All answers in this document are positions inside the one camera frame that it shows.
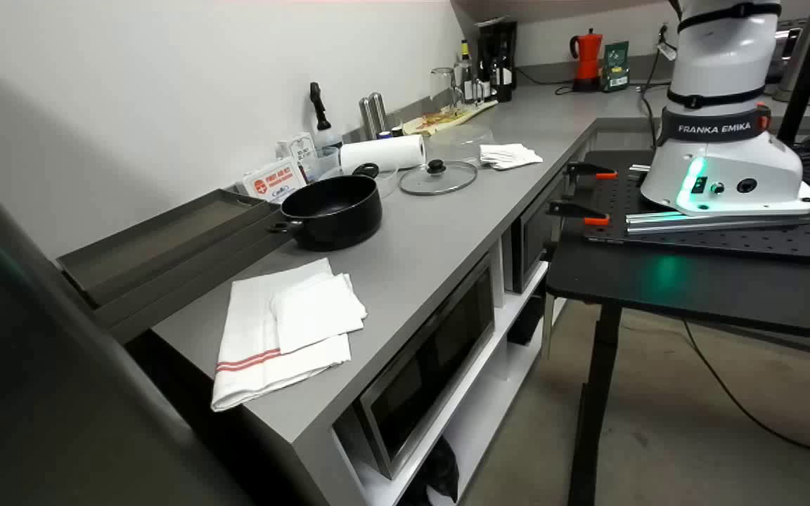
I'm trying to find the glass lid with black knob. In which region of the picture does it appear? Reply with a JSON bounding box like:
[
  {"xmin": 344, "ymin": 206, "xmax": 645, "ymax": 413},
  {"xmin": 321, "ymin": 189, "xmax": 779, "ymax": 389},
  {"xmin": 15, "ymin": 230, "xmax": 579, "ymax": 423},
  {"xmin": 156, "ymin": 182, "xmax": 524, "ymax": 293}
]
[{"xmin": 396, "ymin": 158, "xmax": 482, "ymax": 199}]

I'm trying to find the black cooking pot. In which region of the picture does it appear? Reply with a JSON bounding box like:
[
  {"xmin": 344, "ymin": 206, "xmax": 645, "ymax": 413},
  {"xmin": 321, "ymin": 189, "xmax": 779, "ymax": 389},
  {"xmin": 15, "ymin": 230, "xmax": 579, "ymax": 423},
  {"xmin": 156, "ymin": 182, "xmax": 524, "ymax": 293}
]
[{"xmin": 271, "ymin": 163, "xmax": 387, "ymax": 253}]

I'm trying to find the red moka pot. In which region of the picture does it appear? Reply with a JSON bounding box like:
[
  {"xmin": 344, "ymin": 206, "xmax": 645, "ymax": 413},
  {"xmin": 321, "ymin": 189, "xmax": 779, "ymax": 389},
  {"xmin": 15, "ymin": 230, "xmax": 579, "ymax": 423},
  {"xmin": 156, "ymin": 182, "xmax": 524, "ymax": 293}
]
[{"xmin": 569, "ymin": 26, "xmax": 605, "ymax": 94}]

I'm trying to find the built-in microwave oven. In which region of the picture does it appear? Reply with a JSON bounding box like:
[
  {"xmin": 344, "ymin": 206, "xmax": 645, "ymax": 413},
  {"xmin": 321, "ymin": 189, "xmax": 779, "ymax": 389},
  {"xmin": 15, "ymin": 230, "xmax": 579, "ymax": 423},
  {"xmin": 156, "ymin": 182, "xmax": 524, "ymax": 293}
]
[{"xmin": 356, "ymin": 251, "xmax": 502, "ymax": 482}]

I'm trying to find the small dark under-counter appliance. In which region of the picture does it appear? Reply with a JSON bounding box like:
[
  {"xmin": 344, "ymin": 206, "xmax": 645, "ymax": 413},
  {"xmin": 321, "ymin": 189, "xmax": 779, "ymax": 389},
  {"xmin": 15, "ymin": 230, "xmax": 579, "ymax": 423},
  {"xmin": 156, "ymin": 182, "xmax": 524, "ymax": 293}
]
[{"xmin": 502, "ymin": 179, "xmax": 569, "ymax": 293}]

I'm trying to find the stainless steel shaker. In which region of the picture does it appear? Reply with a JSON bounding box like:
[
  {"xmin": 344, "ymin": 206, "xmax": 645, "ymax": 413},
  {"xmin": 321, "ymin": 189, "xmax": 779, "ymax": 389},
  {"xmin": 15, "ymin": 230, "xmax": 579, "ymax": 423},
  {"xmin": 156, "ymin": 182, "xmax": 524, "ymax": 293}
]
[
  {"xmin": 370, "ymin": 89, "xmax": 394, "ymax": 141},
  {"xmin": 358, "ymin": 94, "xmax": 381, "ymax": 141}
]

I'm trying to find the yellow cutting board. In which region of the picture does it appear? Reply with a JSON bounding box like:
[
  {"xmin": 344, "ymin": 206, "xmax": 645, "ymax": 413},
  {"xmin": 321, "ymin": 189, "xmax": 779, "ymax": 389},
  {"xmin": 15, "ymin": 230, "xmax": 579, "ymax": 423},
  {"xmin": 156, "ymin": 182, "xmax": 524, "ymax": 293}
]
[{"xmin": 401, "ymin": 99, "xmax": 502, "ymax": 137}]

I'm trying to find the white towel with blue stripes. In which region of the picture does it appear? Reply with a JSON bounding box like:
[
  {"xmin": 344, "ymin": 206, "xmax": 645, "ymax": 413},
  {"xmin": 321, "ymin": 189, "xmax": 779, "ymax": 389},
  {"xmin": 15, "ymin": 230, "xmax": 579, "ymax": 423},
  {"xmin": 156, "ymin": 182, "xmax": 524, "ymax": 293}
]
[{"xmin": 479, "ymin": 141, "xmax": 547, "ymax": 174}]

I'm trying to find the red and white box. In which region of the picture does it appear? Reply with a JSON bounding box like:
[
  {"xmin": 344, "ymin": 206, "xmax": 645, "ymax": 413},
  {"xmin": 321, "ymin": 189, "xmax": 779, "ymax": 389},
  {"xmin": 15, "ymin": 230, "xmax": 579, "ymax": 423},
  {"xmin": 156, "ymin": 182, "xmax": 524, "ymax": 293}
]
[{"xmin": 242, "ymin": 154, "xmax": 309, "ymax": 206}]

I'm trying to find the small white box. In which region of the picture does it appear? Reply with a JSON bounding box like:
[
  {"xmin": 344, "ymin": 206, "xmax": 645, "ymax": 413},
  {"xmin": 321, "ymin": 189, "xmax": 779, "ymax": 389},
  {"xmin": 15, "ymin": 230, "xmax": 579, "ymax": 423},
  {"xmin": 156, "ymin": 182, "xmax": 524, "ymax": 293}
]
[{"xmin": 276, "ymin": 133, "xmax": 318, "ymax": 179}]

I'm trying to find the white towel with red stripe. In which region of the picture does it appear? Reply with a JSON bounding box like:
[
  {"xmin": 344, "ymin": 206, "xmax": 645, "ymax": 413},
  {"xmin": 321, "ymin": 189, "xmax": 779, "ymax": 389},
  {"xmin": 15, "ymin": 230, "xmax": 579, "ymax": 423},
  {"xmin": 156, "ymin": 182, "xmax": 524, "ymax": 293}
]
[{"xmin": 209, "ymin": 255, "xmax": 370, "ymax": 417}]

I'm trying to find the clear spray bottle black trigger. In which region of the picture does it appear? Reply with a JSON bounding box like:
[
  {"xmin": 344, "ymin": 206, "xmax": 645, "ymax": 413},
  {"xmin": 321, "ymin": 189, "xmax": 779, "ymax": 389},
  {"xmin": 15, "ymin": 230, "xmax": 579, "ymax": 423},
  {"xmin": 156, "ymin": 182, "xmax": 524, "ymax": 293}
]
[{"xmin": 306, "ymin": 78, "xmax": 344, "ymax": 179}]

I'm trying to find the black coffee machine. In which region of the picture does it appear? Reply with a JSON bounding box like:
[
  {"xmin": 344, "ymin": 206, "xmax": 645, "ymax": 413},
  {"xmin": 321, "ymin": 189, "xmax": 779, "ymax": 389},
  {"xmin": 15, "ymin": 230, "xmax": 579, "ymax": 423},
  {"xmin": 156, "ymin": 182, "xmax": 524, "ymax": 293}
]
[{"xmin": 475, "ymin": 21, "xmax": 522, "ymax": 104}]

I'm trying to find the green box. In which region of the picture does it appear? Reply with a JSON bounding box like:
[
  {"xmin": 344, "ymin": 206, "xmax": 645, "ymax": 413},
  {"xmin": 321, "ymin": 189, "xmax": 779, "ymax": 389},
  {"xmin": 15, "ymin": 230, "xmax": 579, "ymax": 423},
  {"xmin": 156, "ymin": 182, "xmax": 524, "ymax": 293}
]
[{"xmin": 599, "ymin": 40, "xmax": 633, "ymax": 94}]

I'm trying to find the black robot table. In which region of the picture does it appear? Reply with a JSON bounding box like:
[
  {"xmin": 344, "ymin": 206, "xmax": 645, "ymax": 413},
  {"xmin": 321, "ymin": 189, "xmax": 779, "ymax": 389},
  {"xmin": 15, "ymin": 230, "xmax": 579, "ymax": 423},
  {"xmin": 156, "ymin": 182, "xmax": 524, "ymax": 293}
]
[{"xmin": 543, "ymin": 149, "xmax": 810, "ymax": 506}]

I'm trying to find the black clamp with orange handle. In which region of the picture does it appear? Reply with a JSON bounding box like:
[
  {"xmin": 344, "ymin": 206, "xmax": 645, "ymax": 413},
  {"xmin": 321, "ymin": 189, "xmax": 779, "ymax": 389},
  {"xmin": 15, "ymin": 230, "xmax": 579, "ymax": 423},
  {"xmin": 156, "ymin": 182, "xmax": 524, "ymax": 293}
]
[
  {"xmin": 567, "ymin": 160, "xmax": 623, "ymax": 186},
  {"xmin": 547, "ymin": 198, "xmax": 614, "ymax": 230}
]

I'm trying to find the aluminium rail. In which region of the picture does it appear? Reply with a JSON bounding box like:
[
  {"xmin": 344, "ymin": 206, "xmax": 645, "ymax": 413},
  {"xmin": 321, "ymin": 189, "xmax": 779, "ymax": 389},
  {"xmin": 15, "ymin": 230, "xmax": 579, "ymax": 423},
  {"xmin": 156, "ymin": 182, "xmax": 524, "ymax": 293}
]
[{"xmin": 623, "ymin": 193, "xmax": 810, "ymax": 237}]

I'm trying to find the black floor cable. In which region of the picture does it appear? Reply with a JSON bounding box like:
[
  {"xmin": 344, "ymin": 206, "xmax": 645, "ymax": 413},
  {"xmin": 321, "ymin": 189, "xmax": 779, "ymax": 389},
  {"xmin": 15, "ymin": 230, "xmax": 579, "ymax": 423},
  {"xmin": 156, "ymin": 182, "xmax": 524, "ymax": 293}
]
[{"xmin": 683, "ymin": 319, "xmax": 810, "ymax": 462}]

